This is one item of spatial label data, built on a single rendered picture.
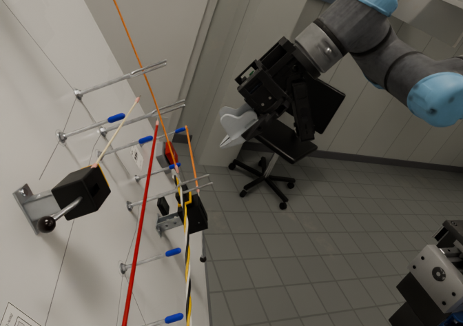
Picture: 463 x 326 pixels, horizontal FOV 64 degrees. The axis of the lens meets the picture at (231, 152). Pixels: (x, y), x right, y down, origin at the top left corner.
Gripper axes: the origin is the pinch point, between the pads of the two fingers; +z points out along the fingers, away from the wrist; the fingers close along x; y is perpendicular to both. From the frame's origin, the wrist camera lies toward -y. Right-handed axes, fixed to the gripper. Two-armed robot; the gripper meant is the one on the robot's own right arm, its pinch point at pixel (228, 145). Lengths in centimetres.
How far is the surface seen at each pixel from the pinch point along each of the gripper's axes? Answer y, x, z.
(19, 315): 16.5, 37.9, 11.9
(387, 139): -228, -278, -43
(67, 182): 20.2, 30.7, 4.1
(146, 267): 0.1, 15.3, 19.7
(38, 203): 20.7, 30.1, 8.2
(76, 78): 26.2, 3.3, 7.4
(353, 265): -177, -123, 38
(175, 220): -2.7, 3.5, 17.0
